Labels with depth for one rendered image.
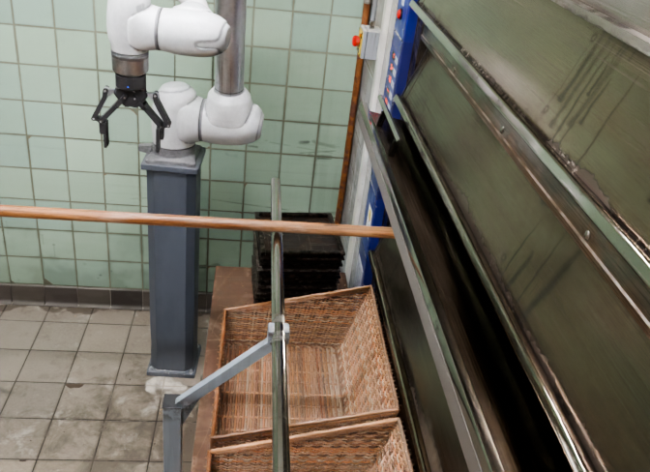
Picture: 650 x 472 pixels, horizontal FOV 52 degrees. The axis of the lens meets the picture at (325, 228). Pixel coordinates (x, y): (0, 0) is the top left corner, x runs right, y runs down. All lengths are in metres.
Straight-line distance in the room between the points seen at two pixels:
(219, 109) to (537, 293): 1.56
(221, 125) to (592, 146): 1.66
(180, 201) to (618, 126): 1.89
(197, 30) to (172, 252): 1.20
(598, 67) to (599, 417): 0.46
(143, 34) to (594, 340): 1.22
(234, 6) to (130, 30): 0.60
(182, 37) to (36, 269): 1.98
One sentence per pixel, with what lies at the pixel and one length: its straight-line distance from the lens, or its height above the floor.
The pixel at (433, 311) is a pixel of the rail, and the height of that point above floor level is 1.44.
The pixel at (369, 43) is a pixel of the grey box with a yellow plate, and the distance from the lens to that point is 2.47.
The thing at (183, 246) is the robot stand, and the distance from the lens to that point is 2.64.
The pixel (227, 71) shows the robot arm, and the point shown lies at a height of 1.37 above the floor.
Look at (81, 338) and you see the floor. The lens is 3.29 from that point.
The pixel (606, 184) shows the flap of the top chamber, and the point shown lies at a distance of 0.87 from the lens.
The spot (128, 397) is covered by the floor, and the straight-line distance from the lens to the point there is 2.97.
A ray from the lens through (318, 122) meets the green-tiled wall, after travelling 2.92.
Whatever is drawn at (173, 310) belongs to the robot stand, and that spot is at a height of 0.35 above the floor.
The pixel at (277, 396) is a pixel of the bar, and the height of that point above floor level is 1.17.
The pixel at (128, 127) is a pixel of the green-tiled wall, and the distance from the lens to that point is 2.99.
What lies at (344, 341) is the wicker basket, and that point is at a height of 0.64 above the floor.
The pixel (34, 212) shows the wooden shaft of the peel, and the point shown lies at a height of 1.20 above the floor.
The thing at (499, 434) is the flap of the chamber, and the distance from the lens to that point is 0.95.
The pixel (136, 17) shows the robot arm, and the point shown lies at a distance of 1.70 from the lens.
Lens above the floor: 2.06
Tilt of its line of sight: 30 degrees down
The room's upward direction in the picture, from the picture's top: 7 degrees clockwise
